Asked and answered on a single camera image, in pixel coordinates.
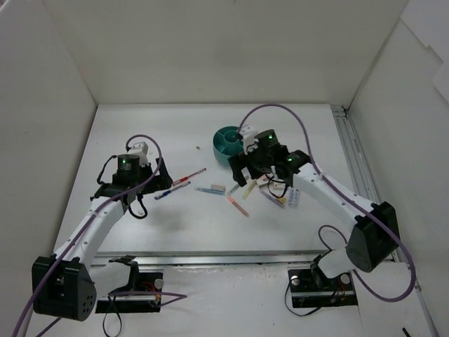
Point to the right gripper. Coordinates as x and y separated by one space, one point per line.
237 168

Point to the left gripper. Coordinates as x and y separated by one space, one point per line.
163 176

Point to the grey green pen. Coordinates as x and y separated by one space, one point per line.
235 188

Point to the yellow highlighter pen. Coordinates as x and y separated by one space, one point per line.
249 189

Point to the orange pen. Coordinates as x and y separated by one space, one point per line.
237 206

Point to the light blue pen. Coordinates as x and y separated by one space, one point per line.
209 190

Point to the red pen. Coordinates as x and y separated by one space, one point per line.
186 178

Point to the clear spray bottle blue cap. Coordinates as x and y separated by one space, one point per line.
293 197

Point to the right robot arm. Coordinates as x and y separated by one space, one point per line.
371 225

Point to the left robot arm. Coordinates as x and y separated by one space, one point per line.
63 283

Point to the beige eraser block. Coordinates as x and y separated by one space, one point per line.
218 187

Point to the teal round organizer container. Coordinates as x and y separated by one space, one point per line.
226 143

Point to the pink white stapler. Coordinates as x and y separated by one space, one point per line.
264 181

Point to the purple pen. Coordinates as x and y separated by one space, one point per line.
273 199

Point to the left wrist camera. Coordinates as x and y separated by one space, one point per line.
140 149

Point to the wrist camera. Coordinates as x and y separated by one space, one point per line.
248 134
140 149

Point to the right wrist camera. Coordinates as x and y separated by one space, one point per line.
248 134

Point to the aluminium rail front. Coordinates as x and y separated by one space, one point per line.
190 258

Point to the aluminium rail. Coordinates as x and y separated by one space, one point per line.
190 258
356 161

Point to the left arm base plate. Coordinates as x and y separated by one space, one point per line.
136 298

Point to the aluminium rail right side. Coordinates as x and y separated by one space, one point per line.
356 161

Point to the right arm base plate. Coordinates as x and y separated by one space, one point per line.
304 293

